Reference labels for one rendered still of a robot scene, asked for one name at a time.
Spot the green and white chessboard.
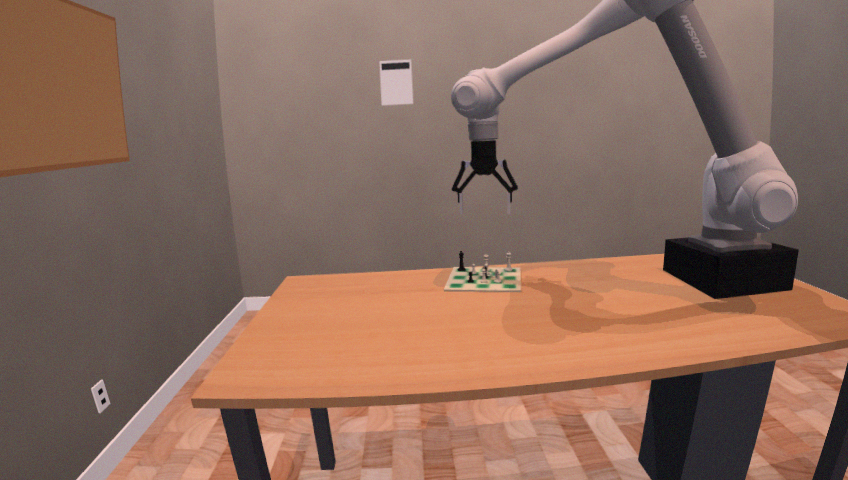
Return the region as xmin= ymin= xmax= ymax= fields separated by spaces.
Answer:
xmin=444 ymin=267 xmax=521 ymax=292

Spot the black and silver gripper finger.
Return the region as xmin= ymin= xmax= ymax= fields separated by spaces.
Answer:
xmin=486 ymin=160 xmax=518 ymax=214
xmin=452 ymin=161 xmax=482 ymax=214

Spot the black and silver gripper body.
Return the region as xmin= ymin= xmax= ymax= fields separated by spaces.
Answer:
xmin=470 ymin=140 xmax=498 ymax=175

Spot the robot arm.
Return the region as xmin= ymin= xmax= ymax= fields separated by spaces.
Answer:
xmin=451 ymin=0 xmax=798 ymax=252

